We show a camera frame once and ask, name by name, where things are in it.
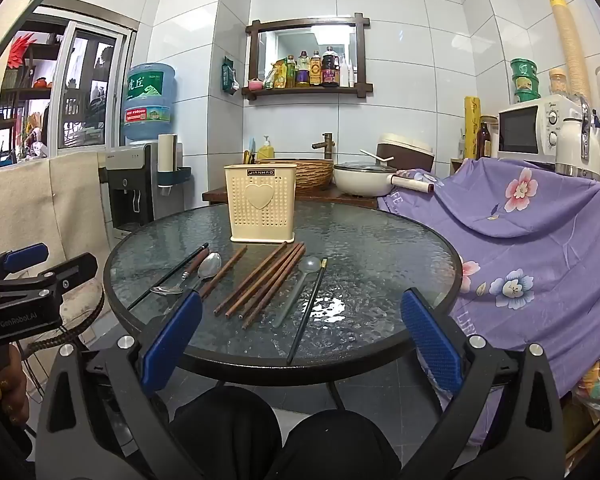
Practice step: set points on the person's leg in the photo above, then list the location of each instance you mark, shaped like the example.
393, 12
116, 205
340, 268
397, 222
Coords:
340, 445
225, 435

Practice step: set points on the brown and white rice cooker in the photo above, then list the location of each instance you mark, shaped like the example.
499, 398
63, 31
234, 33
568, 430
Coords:
405, 157

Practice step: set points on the white paper cup tube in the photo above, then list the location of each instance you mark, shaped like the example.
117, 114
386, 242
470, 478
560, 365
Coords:
167, 155

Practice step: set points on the white microwave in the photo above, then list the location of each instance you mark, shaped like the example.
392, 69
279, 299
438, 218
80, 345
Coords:
520, 132

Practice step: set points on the grey water dispenser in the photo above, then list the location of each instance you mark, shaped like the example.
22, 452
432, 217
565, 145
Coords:
125, 190

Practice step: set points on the brown wooden chopstick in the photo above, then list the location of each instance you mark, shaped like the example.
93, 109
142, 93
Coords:
274, 289
270, 281
250, 278
225, 271
261, 281

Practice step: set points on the pink bowl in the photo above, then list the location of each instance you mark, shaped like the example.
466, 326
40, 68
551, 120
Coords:
254, 84

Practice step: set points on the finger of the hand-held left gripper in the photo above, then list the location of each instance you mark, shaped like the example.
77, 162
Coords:
65, 270
27, 254

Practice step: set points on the green hanging packet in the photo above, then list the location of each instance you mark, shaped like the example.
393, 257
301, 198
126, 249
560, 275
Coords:
226, 75

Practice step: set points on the tall paper cup stack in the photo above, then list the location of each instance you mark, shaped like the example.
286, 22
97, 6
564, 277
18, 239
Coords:
570, 45

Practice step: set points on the dark wooden counter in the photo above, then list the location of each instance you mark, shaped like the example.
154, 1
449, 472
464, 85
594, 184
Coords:
215, 195

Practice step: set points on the jar with yellow lid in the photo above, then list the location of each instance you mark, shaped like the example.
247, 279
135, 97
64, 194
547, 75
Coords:
558, 84

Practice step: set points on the wooden framed mirror shelf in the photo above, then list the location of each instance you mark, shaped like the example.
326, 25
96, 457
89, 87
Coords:
290, 42

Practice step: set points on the yellow oil bottle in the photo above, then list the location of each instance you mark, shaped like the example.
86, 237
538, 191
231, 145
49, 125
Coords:
291, 72

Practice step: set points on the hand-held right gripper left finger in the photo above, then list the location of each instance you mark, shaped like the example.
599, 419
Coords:
172, 335

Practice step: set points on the red paper flower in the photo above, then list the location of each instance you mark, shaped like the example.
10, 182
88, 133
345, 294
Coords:
22, 52

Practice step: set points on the purple label bottle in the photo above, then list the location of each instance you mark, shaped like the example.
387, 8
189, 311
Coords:
303, 72

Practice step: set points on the blue water cooler bottle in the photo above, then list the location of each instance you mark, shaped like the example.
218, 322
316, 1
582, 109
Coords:
147, 105

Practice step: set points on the translucent plastic spoon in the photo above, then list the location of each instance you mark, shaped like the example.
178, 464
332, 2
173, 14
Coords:
310, 263

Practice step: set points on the brown glass bottle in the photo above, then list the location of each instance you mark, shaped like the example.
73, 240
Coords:
483, 142

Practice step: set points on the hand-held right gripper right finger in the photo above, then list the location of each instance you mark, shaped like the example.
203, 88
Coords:
430, 340

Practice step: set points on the person's left leg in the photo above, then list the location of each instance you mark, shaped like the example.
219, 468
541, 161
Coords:
225, 435

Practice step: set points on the bronze faucet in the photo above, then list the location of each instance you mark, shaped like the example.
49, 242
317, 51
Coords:
326, 147

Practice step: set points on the white kettle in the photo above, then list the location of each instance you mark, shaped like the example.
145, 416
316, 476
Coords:
570, 150

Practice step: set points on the teal cup holder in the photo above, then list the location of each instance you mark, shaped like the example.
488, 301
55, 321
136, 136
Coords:
182, 175

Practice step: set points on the person's left hand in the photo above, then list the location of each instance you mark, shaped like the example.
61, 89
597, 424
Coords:
5, 385

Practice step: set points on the woven brown basin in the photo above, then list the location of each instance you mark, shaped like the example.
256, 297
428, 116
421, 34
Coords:
312, 172

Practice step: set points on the beige cloth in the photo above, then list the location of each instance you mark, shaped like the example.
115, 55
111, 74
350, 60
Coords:
40, 210

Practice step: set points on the yellow seasoning packet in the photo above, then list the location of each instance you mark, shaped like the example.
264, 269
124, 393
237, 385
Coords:
280, 75

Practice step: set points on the sliding window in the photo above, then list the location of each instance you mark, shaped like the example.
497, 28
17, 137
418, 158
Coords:
87, 85

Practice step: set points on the amber sauce bottle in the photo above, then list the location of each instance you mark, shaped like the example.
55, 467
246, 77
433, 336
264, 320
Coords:
315, 70

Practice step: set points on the person's right leg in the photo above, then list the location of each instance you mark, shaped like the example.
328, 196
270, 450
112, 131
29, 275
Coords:
340, 445

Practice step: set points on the dark soy sauce bottle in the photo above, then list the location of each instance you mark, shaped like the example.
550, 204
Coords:
329, 70

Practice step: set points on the purple floral cloth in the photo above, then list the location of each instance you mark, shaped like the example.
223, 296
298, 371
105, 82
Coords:
530, 260

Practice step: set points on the yellow soap dispenser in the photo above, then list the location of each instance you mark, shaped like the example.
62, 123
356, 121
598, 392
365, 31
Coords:
265, 151

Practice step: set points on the yellow wrap roll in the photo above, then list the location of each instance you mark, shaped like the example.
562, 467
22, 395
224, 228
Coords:
472, 127

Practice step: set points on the gold-tipped black chopstick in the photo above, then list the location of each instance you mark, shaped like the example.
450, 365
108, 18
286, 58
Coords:
307, 310

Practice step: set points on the white pan with lid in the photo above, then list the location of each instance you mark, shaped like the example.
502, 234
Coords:
360, 182

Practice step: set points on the beige perforated utensil holder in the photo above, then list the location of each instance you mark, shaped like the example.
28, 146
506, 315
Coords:
260, 210

